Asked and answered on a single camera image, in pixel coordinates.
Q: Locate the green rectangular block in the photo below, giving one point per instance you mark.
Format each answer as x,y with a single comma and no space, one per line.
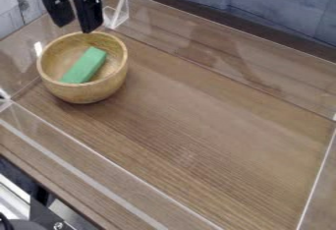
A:
85,67

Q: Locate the wooden bowl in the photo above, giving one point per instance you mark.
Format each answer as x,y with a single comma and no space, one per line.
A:
60,55

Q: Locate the black metal bracket with screw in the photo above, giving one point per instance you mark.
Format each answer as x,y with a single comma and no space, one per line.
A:
45,218

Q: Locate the clear acrylic corner bracket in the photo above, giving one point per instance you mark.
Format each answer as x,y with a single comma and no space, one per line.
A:
115,16

